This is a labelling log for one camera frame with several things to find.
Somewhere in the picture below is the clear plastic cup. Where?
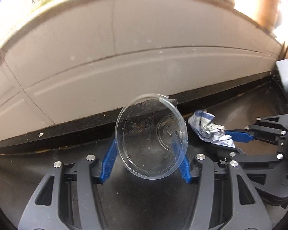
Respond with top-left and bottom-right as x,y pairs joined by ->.
115,94 -> 188,180

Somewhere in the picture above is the silver blue wrapper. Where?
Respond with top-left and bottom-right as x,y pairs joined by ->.
188,110 -> 235,148

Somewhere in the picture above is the terracotta pot on sill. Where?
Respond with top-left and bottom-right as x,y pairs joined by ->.
254,0 -> 279,33

